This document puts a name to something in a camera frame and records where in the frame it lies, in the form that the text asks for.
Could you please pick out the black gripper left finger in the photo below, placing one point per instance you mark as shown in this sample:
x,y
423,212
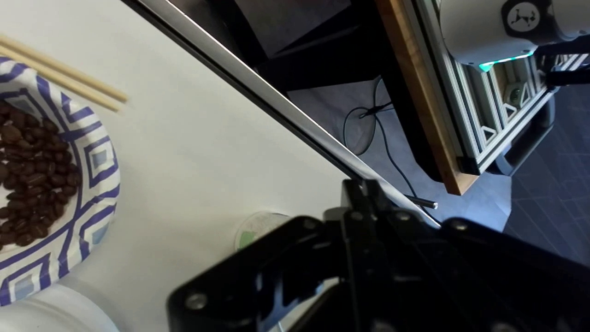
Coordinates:
x,y
278,277

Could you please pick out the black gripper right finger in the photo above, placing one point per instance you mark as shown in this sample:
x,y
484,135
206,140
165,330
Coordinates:
x,y
492,277

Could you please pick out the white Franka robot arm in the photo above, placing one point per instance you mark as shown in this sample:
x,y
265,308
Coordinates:
x,y
481,24

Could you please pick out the printed paper cup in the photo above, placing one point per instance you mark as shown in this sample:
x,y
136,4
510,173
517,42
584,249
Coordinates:
x,y
56,310

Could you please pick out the loose coffee beans pile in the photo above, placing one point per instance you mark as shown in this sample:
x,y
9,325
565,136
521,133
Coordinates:
x,y
31,177

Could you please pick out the blue patterned paper bowl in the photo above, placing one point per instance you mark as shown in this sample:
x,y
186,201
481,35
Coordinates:
x,y
93,159

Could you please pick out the black box striped label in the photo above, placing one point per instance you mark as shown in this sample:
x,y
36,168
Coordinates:
x,y
569,65

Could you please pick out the wooden chopstick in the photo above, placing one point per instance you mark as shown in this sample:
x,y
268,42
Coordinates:
x,y
62,77
68,66

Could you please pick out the aluminium frame robot cart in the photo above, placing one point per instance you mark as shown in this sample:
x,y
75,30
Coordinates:
x,y
433,122

